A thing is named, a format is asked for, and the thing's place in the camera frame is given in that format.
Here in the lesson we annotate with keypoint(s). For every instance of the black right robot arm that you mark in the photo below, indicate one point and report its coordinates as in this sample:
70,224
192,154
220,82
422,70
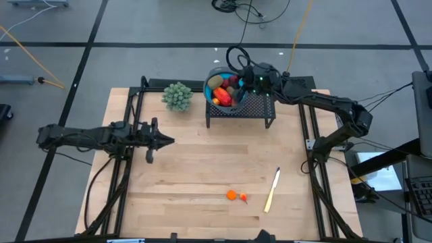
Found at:
337,103

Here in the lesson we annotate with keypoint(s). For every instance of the blue collapsible colander bowl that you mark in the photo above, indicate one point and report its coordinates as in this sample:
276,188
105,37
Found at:
222,108

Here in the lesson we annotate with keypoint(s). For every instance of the grey curved panel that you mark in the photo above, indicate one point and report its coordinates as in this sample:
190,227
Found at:
423,111

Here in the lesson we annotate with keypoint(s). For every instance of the black caster base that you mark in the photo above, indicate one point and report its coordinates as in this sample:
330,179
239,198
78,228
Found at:
5,112

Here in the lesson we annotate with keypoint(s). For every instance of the grey stand base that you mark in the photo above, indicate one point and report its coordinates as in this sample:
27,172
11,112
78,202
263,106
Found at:
17,79
37,3

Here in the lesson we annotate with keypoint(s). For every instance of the brown-green kiwi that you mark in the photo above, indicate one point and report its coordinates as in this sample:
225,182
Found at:
215,82
230,90

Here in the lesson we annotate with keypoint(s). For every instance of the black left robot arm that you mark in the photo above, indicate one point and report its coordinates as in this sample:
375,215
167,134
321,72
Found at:
84,136

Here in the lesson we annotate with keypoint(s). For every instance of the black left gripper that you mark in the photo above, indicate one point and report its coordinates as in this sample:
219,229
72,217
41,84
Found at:
148,136

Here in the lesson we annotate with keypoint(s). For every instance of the red-orange mango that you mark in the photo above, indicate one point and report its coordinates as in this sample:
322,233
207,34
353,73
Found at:
222,96

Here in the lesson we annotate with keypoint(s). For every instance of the white sheet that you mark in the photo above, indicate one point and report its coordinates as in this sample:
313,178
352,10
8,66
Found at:
381,175

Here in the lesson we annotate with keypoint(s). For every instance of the orange mandarin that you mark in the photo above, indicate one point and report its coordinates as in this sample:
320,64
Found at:
231,194

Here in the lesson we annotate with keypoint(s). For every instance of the grey desk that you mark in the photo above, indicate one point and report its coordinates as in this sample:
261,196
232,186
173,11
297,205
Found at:
418,229

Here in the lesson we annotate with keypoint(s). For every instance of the black desk leg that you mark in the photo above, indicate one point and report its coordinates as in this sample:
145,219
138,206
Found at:
388,158

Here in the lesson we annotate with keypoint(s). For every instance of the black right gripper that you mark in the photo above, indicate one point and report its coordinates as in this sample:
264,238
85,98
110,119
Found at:
265,79

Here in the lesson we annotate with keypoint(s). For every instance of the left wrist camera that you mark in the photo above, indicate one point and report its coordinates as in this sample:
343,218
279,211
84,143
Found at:
150,157

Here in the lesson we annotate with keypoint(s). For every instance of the black metal table frame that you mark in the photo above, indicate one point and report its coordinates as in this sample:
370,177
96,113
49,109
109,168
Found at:
158,83

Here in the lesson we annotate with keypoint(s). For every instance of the black perforated metal stand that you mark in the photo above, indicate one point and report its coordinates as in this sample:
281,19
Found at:
260,108

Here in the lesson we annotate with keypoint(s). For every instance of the black keyboard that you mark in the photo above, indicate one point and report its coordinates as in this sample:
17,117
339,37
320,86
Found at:
422,195

